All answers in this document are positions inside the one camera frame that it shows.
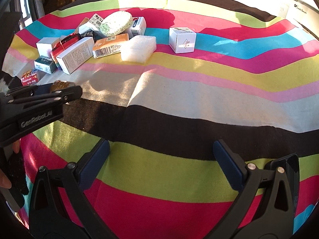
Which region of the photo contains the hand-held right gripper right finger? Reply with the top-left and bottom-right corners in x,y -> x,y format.
213,139 -> 301,239

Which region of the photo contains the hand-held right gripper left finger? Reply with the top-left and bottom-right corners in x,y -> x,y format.
28,137 -> 117,239

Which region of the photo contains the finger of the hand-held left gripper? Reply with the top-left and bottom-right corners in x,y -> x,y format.
5,85 -> 83,107
6,83 -> 54,97

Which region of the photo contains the brown textured block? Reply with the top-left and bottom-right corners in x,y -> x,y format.
50,80 -> 75,92

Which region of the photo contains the red strap bundle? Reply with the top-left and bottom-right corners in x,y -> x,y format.
50,33 -> 81,70

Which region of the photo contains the white cube box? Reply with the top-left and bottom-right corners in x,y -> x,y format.
169,26 -> 196,54

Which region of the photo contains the person's left hand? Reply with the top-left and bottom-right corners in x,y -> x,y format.
0,139 -> 30,197

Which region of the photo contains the red and white packet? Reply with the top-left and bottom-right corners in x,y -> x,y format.
21,69 -> 39,86

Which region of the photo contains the white and green box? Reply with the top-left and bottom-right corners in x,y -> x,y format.
34,55 -> 58,74

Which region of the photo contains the long white box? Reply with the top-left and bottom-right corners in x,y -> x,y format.
56,37 -> 96,74

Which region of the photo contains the plain white box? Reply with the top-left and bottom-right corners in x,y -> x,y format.
36,37 -> 63,58

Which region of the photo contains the orange box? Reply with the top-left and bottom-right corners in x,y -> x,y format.
92,33 -> 130,59

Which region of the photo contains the beige box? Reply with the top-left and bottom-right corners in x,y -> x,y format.
75,17 -> 90,34

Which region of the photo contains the white box with black label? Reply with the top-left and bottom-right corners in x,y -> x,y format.
86,13 -> 104,31

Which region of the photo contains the white foam block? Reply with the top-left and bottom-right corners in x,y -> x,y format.
121,35 -> 157,62

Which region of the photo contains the white green oval sponge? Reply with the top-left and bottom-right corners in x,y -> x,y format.
100,11 -> 133,37

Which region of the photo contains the dark carved furniture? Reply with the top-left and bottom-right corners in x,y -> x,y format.
43,0 -> 83,15

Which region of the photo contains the striped tablecloth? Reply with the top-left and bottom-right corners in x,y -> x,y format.
1,0 -> 319,239

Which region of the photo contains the white box with red mark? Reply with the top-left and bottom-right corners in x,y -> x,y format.
124,17 -> 147,39

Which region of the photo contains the white appliance carton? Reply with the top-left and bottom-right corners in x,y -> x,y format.
284,0 -> 319,40

